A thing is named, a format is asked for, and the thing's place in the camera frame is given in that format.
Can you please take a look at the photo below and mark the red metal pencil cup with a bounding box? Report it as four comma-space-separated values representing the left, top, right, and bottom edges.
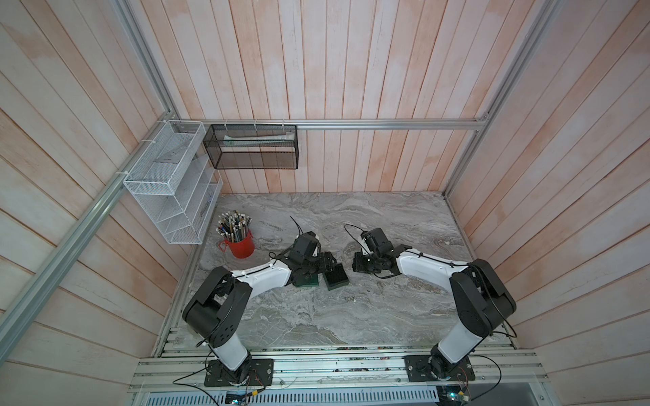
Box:
218, 232, 255, 259

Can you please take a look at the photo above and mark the small green box base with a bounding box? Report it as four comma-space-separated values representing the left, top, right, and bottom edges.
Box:
323, 263, 350, 291

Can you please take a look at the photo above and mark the white wire mesh shelf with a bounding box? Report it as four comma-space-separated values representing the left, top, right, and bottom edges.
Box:
124, 120, 223, 245

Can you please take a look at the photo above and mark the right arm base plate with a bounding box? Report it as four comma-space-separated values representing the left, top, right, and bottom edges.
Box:
404, 355, 476, 382

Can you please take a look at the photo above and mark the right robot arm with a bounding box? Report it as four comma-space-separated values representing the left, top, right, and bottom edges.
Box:
353, 228, 516, 377

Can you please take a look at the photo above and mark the aluminium frame rail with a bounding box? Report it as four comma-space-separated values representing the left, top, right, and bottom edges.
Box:
197, 118, 488, 130

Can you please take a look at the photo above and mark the small green box lid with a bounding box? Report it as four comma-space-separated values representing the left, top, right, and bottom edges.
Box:
292, 274, 319, 288

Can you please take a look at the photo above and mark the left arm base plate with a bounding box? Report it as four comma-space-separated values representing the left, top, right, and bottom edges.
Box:
204, 358, 274, 387

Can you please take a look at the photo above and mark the black wire mesh basket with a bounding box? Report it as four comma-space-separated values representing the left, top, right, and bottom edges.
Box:
203, 123, 300, 170

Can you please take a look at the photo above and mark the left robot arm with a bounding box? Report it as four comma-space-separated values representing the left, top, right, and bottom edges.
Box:
182, 232, 347, 372

